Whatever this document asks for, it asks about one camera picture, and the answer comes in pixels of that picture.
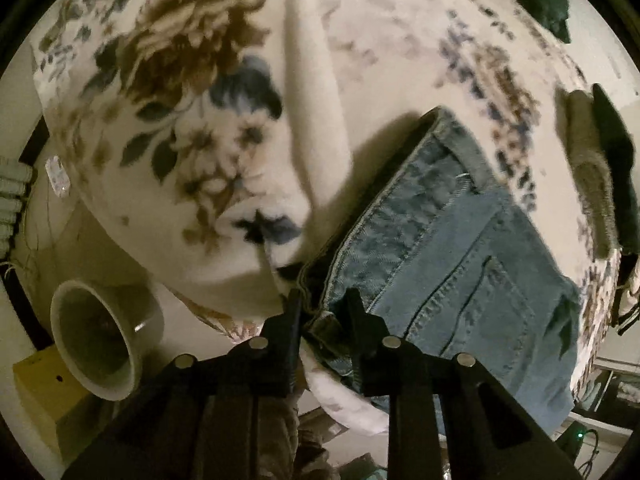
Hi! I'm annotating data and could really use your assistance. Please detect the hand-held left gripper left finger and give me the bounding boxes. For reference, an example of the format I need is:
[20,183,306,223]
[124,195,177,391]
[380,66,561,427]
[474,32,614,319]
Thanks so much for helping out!
[62,288,304,480]

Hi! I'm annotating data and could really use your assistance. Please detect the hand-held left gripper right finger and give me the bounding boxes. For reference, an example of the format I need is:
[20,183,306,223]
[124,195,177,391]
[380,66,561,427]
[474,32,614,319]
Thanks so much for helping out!
[344,287,583,480]

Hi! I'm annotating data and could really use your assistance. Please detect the blue denim pants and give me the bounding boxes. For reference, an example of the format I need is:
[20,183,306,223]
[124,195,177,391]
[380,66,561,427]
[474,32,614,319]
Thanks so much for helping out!
[298,106,581,436]

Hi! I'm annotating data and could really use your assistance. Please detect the white ceramic cup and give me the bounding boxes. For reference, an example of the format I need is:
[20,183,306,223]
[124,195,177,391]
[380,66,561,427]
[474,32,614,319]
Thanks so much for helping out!
[50,280,166,402]

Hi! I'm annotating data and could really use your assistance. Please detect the floral printed blanket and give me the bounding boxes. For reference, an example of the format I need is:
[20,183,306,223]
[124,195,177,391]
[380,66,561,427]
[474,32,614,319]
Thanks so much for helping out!
[31,0,623,436]

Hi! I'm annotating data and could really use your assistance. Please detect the yellow box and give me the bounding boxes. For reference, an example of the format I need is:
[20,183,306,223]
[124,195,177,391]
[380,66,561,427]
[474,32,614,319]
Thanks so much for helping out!
[12,345,91,428]

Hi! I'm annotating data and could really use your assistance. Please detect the clear plastic tag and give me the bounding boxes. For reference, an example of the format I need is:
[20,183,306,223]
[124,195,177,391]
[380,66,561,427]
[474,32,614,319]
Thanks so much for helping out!
[44,156,72,197]

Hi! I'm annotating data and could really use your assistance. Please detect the dark green garment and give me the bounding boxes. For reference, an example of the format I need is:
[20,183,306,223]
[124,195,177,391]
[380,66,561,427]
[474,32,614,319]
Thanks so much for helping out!
[591,83,640,256]

